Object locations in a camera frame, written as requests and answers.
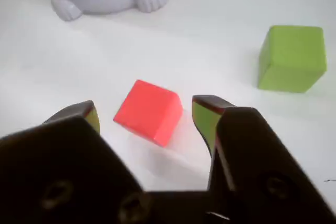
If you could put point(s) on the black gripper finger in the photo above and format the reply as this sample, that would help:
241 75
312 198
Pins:
257 155
52 161

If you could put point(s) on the green cube block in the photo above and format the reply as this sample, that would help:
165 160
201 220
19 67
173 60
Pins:
291 58

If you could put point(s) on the red cube block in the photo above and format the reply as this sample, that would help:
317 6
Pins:
147 111

